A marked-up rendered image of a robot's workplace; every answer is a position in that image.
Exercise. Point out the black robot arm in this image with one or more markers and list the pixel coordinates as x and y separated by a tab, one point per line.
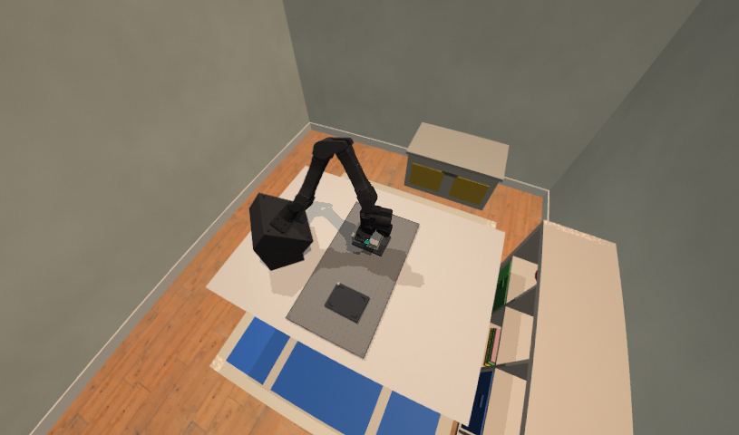
365	192

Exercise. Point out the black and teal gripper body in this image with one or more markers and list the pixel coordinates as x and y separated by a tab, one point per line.
360	233

